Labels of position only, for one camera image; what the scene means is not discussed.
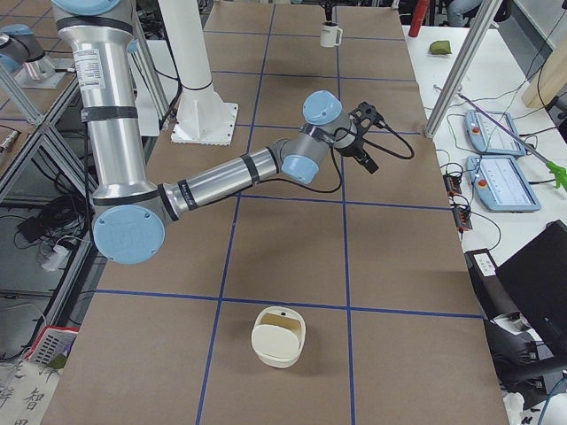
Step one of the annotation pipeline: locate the lower teach pendant tablet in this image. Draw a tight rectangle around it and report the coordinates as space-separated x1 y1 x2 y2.
466 155 541 213

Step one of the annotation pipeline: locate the aluminium frame post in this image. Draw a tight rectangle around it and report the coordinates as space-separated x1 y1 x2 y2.
423 0 501 139

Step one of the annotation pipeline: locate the red cylinder bottle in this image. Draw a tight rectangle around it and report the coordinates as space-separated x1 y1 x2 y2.
408 0 430 38

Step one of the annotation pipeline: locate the white plastic crate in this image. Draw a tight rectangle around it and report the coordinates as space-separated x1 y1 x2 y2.
24 326 79 365

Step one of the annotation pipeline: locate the teach pendant tablet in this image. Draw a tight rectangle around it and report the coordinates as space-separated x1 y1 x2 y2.
465 109 526 157
466 155 541 213

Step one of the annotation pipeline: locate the cream basket with handle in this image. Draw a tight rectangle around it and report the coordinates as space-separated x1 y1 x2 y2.
251 305 307 368

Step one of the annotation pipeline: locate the upper teach pendant tablet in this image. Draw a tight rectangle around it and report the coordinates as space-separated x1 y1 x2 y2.
465 109 526 157

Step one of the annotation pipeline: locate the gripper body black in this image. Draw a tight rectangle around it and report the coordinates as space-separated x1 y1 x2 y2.
338 127 366 158

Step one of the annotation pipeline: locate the green bean bag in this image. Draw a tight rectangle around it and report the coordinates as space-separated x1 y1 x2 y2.
429 40 452 56

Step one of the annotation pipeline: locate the white pedestal column base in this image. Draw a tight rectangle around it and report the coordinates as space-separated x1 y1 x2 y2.
159 0 238 145

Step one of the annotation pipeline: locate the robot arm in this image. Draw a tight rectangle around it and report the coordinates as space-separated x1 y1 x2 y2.
52 1 377 264

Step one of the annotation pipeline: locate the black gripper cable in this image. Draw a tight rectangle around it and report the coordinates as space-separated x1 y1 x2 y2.
305 115 416 194

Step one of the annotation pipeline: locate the white mug with handle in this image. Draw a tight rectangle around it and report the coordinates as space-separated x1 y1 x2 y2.
320 22 343 48

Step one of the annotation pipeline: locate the reacher grabber stick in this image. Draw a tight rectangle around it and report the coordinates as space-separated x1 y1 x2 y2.
433 84 567 190

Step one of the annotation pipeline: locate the black office chair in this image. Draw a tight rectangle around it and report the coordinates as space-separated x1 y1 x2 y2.
464 220 566 406

